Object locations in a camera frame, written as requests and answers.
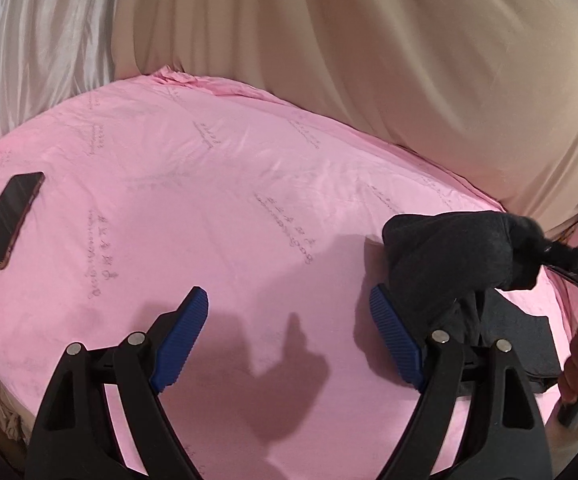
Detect pink bed sheet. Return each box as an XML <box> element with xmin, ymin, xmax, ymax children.
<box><xmin>0</xmin><ymin>72</ymin><xmax>494</xmax><ymax>479</ymax></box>

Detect silver satin curtain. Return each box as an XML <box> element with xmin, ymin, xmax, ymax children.
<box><xmin>0</xmin><ymin>0</ymin><xmax>117</xmax><ymax>139</ymax></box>

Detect black smartphone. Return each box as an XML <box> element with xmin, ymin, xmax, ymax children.
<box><xmin>0</xmin><ymin>171</ymin><xmax>45</xmax><ymax>270</ymax></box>

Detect dark grey pants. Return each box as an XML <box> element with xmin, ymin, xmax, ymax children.
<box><xmin>370</xmin><ymin>211</ymin><xmax>560</xmax><ymax>393</ymax></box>

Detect beige curtain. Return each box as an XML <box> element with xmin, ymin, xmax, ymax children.
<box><xmin>111</xmin><ymin>0</ymin><xmax>578</xmax><ymax>235</ymax></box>

